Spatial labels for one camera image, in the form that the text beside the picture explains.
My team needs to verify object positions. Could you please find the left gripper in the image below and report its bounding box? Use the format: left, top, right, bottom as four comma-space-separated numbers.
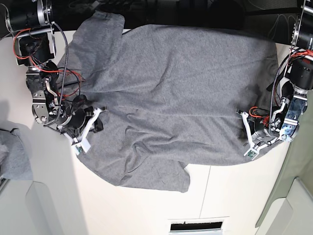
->
236, 110, 278, 152

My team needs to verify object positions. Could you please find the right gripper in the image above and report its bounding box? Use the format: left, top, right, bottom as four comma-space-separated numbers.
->
57, 106, 107, 144

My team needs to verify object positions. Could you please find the grey t-shirt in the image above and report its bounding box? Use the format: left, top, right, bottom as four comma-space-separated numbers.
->
67, 12, 278, 192

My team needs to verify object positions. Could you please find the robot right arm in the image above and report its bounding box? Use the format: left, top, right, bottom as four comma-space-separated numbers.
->
5, 0, 105, 144

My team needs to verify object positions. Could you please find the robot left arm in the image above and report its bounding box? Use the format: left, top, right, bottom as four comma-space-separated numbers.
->
237, 0, 313, 158

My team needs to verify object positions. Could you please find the green chair at right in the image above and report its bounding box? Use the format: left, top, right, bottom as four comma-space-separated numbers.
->
255, 105, 313, 228

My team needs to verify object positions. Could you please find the grey folded cloth pile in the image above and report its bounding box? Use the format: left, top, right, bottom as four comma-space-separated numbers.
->
0, 121, 33, 181

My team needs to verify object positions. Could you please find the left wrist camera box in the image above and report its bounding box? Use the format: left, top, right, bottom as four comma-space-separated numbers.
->
244, 148, 259, 161

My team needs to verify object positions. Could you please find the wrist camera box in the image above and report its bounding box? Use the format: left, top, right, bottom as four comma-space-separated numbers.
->
244, 148, 259, 161
72, 139, 91, 156

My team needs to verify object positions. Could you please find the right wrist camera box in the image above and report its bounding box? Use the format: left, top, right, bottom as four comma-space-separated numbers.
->
72, 139, 91, 156

